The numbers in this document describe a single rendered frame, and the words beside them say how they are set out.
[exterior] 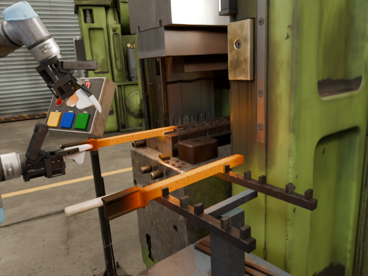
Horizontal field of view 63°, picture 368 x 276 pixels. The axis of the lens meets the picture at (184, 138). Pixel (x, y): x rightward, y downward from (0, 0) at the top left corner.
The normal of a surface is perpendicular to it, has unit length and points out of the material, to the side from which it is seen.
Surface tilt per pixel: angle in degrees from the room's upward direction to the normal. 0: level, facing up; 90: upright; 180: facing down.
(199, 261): 0
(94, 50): 89
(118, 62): 90
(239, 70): 90
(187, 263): 0
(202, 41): 90
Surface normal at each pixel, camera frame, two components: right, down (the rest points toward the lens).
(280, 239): -0.81, 0.18
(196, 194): 0.58, 0.17
